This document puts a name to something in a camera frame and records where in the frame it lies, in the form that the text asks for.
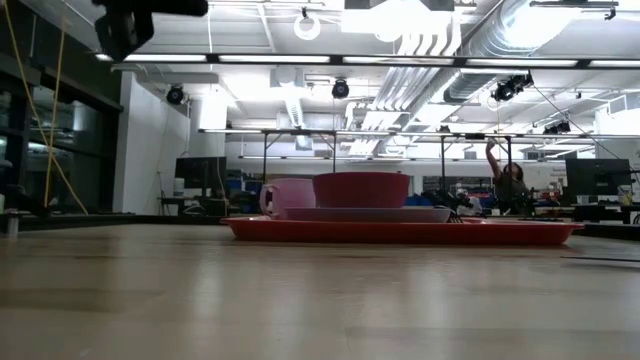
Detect pink plastic mug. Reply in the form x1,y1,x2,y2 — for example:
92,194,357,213
258,178,317,220

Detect lavender round plate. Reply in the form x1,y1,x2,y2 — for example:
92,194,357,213
281,206,453,225

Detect black aluminium table frame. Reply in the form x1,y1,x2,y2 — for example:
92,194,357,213
0,213,640,241

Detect hanging yellow cord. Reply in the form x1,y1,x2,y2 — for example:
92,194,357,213
43,19,67,209
3,0,90,216

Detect magenta plastic bowl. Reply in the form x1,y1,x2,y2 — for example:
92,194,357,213
312,171,411,209

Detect background black rig frame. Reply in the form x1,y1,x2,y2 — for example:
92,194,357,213
199,128,516,194

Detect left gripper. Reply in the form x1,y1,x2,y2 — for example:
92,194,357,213
92,0,209,17

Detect black computer monitor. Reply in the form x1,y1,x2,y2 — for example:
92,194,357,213
565,158,633,197
174,156,228,201

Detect rig light bar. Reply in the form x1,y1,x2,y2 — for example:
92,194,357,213
94,51,640,70

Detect white hanging ring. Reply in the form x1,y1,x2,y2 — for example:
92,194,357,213
292,12,323,42

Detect red plastic tray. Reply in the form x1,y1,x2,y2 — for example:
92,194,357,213
221,215,585,247

